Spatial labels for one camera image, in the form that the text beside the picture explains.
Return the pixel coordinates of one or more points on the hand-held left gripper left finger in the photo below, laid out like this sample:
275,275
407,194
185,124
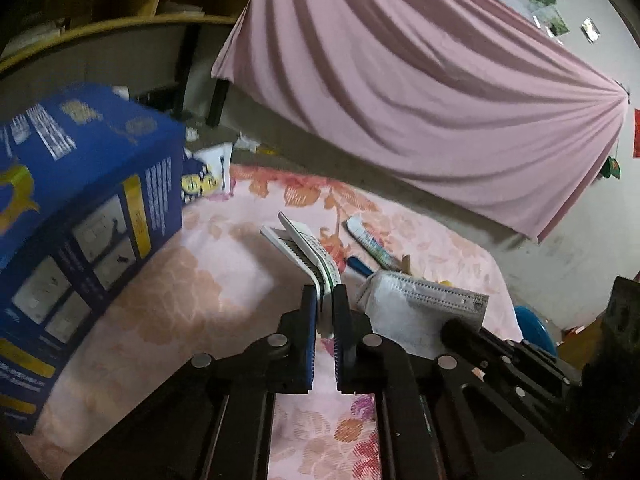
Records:
309,340

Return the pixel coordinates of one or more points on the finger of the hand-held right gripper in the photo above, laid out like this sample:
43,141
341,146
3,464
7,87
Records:
500,347

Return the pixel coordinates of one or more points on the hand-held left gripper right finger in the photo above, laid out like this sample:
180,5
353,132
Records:
342,340

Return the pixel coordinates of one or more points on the white face mask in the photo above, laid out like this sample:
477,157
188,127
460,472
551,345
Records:
400,310

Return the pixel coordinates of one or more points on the blue plastic stick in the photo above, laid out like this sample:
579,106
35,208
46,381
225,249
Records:
360,265

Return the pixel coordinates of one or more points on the white striped paper packet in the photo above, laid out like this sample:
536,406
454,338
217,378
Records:
300,247

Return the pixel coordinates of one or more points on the blue cardboard box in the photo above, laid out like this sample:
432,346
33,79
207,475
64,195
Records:
85,200

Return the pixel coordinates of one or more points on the blue plastic stool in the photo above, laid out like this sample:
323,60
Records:
535,327

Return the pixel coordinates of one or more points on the white green tube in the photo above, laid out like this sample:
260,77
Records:
367,240

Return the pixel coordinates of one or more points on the pink floral blanket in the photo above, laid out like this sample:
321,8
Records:
200,285

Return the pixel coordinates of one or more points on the crumpled white paper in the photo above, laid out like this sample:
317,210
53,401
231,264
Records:
246,142

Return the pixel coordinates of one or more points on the pink hanging sheet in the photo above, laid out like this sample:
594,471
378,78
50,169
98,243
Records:
400,85

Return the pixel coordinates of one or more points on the black metal stand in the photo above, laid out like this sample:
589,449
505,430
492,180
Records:
189,70

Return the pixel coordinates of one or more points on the wooden shelf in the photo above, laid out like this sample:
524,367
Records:
125,22

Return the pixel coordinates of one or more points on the green red wall packet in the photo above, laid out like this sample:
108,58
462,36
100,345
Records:
612,167

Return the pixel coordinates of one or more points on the red wall paper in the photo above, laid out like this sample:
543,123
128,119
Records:
637,132

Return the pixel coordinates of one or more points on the silver white wall packet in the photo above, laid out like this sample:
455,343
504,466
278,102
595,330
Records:
590,29

